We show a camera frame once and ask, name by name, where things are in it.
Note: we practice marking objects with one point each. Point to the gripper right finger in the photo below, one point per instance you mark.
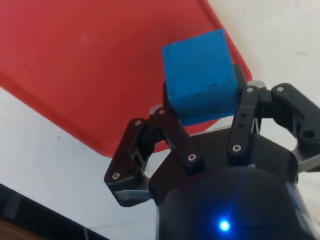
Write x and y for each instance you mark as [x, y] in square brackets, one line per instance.
[297, 110]

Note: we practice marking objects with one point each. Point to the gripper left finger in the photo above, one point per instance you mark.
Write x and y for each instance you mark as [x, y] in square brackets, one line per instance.
[130, 152]

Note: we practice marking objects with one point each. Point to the large blue cube block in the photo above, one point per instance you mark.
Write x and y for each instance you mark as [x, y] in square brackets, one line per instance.
[200, 77]

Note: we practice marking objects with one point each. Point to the red plastic tray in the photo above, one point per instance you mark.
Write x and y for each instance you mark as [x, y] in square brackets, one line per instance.
[87, 62]

